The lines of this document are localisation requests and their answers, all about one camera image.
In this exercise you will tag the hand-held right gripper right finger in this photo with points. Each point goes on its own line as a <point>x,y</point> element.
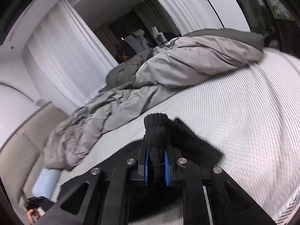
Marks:
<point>166,168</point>

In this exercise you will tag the black pants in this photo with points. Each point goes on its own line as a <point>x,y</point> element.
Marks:
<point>157,131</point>

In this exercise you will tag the white wardrobe door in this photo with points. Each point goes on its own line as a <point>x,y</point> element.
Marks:
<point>218,2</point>

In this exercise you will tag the beige padded headboard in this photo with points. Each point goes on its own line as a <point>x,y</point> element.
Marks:
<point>21,150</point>

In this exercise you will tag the white sheer curtain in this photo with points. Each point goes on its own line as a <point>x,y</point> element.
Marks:
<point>65,51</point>

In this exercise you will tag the grey quilted duvet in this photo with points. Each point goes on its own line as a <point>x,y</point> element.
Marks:
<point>187,58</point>

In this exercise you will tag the white honeycomb bed sheet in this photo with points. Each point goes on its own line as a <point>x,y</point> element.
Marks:
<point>234,121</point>

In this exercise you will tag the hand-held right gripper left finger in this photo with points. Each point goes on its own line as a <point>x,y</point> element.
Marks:
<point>146,168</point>

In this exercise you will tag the light blue pillow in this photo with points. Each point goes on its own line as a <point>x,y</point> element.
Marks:
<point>45,182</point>

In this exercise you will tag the white chair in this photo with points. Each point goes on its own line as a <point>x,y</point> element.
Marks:
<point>157,35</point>

